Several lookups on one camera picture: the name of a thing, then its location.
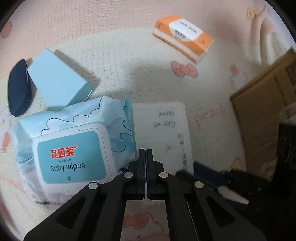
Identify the white paper sheet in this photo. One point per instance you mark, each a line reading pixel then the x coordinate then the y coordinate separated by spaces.
pixel 163 128

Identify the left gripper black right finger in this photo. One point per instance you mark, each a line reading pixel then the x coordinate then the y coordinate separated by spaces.
pixel 194 211

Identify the orange tissue pack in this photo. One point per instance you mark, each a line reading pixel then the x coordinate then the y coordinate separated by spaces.
pixel 183 36

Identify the light blue box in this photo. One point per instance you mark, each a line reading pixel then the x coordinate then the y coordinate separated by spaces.
pixel 58 84

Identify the brown cardboard box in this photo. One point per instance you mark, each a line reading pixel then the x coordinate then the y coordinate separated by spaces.
pixel 260 106

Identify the pink cartoon bed sheet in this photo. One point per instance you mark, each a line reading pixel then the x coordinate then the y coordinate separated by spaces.
pixel 110 43

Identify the dark blue denim case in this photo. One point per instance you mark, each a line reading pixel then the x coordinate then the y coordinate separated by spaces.
pixel 19 89

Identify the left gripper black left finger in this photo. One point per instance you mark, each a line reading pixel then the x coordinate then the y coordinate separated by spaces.
pixel 96 212

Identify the baby wipes pack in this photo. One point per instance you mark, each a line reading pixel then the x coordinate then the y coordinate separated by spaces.
pixel 58 153

